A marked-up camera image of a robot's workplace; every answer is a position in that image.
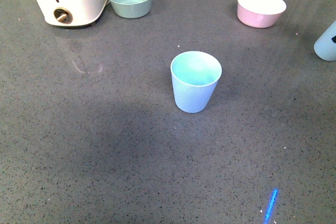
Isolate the pink bowl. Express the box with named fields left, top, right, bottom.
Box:
left=237, top=0, right=287, bottom=28

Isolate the light blue cup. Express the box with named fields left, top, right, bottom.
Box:
left=170, top=51, right=222, bottom=113
left=313, top=22, right=336, bottom=61

